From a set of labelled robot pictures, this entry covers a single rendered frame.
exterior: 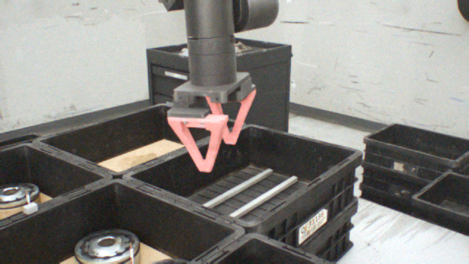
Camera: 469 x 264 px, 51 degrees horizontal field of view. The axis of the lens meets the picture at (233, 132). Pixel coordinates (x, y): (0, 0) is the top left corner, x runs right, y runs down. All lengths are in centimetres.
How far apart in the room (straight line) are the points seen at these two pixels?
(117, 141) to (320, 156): 52
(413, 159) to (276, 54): 87
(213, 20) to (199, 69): 6
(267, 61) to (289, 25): 199
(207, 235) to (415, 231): 62
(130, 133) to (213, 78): 74
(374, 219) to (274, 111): 139
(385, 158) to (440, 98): 175
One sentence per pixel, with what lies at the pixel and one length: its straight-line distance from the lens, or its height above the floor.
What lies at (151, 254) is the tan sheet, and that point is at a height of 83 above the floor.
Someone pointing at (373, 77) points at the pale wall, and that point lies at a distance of 402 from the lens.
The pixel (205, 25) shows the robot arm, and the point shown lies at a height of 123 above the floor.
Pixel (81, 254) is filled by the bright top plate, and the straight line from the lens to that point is 82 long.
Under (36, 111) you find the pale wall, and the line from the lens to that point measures 413.
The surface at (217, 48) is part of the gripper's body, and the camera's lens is 56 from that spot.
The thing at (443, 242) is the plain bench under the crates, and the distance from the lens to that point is 122.
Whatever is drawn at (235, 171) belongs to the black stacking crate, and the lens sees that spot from 115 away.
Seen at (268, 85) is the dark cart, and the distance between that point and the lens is 248.
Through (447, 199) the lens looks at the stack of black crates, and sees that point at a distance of 193.
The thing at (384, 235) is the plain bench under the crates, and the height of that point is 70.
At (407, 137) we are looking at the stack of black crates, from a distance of 238.
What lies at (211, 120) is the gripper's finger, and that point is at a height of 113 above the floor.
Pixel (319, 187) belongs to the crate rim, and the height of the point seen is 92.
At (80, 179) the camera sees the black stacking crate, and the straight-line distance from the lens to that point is 98.
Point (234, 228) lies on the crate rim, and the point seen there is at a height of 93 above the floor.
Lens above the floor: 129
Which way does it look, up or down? 19 degrees down
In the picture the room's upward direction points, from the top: straight up
